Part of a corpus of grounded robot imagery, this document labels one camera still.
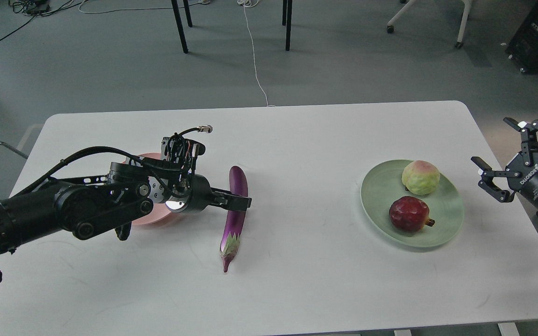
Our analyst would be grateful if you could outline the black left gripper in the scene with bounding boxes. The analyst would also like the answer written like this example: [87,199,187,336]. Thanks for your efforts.
[164,174,252,213]

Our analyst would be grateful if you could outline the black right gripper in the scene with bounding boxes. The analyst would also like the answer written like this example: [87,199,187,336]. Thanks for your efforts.
[470,117,538,211]

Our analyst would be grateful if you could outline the purple eggplant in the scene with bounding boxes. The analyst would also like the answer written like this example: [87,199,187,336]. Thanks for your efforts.
[219,166,248,273]

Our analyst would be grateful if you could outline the green pink peach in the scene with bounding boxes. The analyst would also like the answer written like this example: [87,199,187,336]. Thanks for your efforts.
[401,160,441,196]

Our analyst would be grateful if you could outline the red pomegranate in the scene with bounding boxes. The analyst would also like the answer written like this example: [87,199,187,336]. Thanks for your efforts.
[389,196,436,232]

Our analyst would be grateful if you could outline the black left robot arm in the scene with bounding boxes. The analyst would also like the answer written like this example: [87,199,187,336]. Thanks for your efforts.
[0,125,252,283]

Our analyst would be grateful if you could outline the pink plate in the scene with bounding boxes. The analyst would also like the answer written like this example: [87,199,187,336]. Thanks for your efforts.
[131,153,181,226]

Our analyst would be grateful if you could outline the green plate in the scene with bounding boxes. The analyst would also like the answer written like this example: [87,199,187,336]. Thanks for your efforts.
[360,160,465,248]

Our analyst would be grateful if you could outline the white chair base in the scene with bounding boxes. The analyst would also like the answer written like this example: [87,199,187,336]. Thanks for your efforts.
[386,0,475,50]

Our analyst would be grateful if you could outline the black table legs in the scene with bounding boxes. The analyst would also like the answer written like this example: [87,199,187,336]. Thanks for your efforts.
[170,0,293,54]

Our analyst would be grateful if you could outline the white cable on floor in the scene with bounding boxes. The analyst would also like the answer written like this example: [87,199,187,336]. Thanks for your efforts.
[236,0,276,107]

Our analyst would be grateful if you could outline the black cables on floor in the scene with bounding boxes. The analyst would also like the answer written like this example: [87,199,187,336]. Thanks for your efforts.
[0,0,83,55]

